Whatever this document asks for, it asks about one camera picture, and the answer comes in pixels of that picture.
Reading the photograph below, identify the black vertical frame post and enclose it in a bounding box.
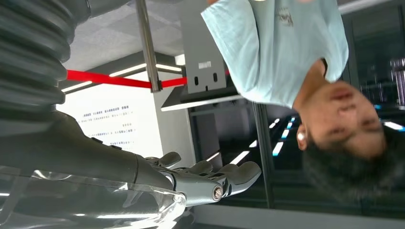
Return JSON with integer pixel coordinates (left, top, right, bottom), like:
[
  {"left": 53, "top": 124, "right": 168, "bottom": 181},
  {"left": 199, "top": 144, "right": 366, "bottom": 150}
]
[{"left": 252, "top": 102, "right": 275, "bottom": 210}]

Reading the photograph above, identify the chrome stanchion post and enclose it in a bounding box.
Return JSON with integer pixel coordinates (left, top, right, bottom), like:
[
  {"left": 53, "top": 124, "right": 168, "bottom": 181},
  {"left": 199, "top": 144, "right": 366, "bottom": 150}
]
[{"left": 135, "top": 0, "right": 162, "bottom": 93}]

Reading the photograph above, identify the clear plastic hand cover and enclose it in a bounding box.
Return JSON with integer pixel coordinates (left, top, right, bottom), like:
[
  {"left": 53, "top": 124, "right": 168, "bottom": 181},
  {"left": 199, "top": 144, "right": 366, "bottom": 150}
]
[{"left": 0, "top": 166, "right": 187, "bottom": 229}]

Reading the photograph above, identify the red barrier belt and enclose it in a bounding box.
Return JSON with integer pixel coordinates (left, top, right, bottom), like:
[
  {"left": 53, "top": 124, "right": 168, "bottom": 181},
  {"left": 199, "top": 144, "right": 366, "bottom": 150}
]
[{"left": 65, "top": 69, "right": 231, "bottom": 90}]

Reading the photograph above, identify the white printed wall board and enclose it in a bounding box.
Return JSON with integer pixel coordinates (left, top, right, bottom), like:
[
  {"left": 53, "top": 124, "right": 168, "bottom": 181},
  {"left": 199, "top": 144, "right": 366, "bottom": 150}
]
[{"left": 56, "top": 71, "right": 164, "bottom": 159}]

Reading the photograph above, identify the person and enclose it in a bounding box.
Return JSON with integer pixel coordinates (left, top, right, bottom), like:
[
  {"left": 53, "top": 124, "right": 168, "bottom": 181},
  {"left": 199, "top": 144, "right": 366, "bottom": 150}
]
[{"left": 201, "top": 0, "right": 405, "bottom": 203}]

